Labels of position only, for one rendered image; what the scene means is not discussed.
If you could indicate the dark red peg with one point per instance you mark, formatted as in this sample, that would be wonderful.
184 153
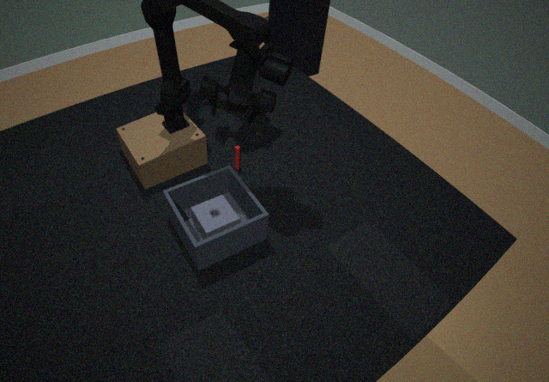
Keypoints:
237 156

